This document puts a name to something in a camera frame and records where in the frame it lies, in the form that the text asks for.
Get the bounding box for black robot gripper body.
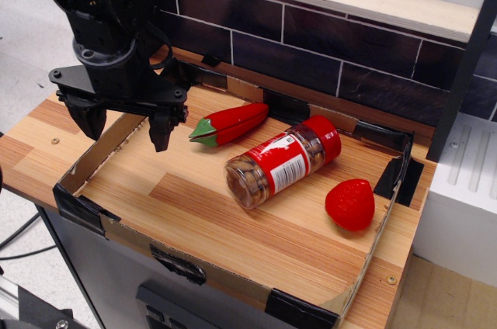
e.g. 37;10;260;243
49;29;188;122

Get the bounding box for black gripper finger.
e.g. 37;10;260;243
149;112;179;152
64;98;106;140

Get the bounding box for red-lidded spice bottle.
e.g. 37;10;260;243
224;115;342;209

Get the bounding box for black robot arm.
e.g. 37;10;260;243
49;0;189;152

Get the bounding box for cardboard fence with black tape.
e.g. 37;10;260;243
54;62;416;328

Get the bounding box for red toy chili pepper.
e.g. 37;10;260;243
189;102;269;147

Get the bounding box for red toy strawberry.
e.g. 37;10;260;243
325;178;376;231

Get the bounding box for dark brick-pattern back panel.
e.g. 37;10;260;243
153;0;497;128

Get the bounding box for white ribbed cabinet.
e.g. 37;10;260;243
414;113;496;286

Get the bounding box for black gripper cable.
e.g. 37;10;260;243
145;22;175;71

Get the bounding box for black floor cable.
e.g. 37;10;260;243
0;212;57;261

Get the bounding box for black vertical post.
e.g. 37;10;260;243
426;0;496;163

